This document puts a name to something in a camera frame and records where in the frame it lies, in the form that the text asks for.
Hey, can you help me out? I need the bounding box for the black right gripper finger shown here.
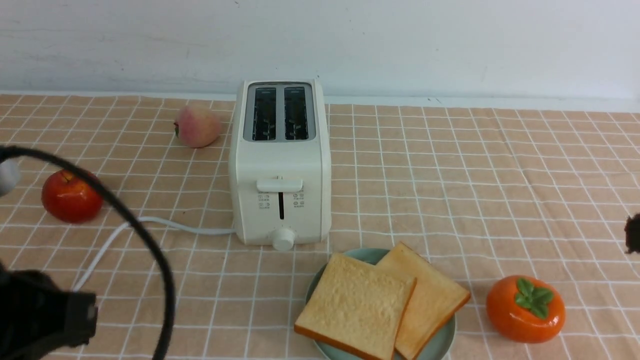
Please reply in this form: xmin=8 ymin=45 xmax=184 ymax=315
xmin=624 ymin=213 xmax=640 ymax=255

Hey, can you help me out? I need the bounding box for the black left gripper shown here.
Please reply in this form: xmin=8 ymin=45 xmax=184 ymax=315
xmin=0 ymin=266 xmax=98 ymax=360

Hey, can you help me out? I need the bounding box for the toast slice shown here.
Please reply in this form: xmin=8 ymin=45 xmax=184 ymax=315
xmin=294 ymin=253 xmax=417 ymax=360
xmin=377 ymin=243 xmax=471 ymax=360

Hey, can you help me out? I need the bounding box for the orange checked tablecloth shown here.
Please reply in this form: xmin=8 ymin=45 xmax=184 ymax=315
xmin=0 ymin=95 xmax=640 ymax=360

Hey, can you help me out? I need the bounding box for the red apple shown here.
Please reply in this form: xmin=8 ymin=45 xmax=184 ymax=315
xmin=41 ymin=170 xmax=103 ymax=224

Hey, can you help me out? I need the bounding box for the orange persimmon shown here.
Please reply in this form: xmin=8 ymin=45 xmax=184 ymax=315
xmin=486 ymin=275 xmax=567 ymax=344

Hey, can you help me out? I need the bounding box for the pink peach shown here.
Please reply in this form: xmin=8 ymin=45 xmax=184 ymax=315
xmin=173 ymin=105 xmax=223 ymax=149

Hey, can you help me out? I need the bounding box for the white two-slot toaster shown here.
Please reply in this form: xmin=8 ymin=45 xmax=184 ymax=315
xmin=228 ymin=79 xmax=332 ymax=251

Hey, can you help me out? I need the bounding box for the white power cord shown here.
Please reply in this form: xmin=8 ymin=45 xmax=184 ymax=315
xmin=72 ymin=216 xmax=236 ymax=292

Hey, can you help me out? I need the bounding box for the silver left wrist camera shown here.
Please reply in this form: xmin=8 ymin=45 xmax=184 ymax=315
xmin=0 ymin=159 xmax=21 ymax=197

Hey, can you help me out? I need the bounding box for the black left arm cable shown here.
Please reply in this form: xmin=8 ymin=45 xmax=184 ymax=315
xmin=0 ymin=145 xmax=177 ymax=360

